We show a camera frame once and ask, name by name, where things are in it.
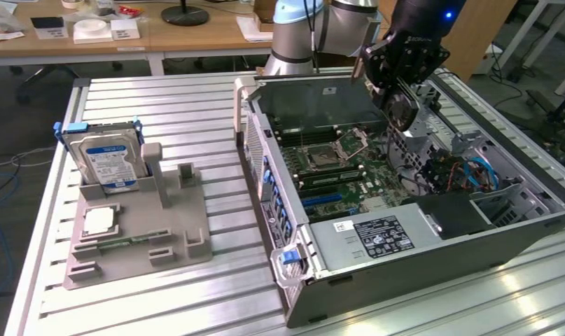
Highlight brown cardboard box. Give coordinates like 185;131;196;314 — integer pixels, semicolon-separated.
252;0;280;25

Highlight plain white box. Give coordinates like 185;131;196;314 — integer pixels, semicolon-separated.
109;18;141;41

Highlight green RAM stick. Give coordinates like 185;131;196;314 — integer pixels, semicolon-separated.
73;235;153;252

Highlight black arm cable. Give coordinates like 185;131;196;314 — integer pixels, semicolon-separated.
308;0;323;76

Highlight white box with round dish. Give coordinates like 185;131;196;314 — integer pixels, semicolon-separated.
72;19;115;45

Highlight blue power supply latch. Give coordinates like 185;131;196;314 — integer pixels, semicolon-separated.
280;248;303;267

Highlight black floor stand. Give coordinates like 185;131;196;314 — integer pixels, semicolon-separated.
524;88;565;123

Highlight green motherboard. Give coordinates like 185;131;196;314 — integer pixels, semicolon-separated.
267;118;433;225

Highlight white floor cable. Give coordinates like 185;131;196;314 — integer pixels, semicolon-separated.
0;146;60;169

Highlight grey open PC case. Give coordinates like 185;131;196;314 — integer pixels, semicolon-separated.
233;62;565;329

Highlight black internal wire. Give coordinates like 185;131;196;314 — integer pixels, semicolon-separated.
385;131;431;197

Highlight red disk wire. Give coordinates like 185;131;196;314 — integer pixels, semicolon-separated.
443;160;468;194

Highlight hard disk in blue caddy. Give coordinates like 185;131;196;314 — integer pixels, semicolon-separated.
52;116;147;196

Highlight grey power supply unit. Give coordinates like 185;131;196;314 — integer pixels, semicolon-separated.
308;204;445;273

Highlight metal disk bay cage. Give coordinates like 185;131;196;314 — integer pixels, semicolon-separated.
383;82;445;193

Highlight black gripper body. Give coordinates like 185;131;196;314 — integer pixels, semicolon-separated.
388;0;467;50

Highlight wooden office desk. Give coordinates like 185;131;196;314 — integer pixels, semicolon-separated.
148;0;408;77
0;0;153;77

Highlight black round lamp base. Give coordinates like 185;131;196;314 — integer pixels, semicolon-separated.
160;0;211;27

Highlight wooden cabinet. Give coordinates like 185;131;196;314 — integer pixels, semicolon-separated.
377;0;520;82

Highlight blue network cable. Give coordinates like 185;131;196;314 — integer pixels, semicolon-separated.
0;163;23;302

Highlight blue expansion slot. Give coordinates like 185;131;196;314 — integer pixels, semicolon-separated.
301;193;345;208

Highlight white box with black lid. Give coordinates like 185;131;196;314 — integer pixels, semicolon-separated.
29;16;71;41

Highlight white paper booklet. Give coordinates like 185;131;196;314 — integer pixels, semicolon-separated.
236;15;275;43

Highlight grey parts rack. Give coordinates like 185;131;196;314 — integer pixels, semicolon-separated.
61;141;217;292

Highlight silver CPU chip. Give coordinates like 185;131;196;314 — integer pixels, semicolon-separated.
83;207;117;235

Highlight CPU socket with metal frame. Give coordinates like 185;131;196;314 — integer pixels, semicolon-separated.
304;127;373;172

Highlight silver chipset heatsink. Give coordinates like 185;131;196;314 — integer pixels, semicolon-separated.
364;196;392;211

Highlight black RAM stick with label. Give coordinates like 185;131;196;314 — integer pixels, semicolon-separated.
299;169;364;186

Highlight red small package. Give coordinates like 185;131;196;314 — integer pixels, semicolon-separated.
117;4;143;19

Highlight blue disk wire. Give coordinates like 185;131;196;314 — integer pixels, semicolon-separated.
463;156;501;193

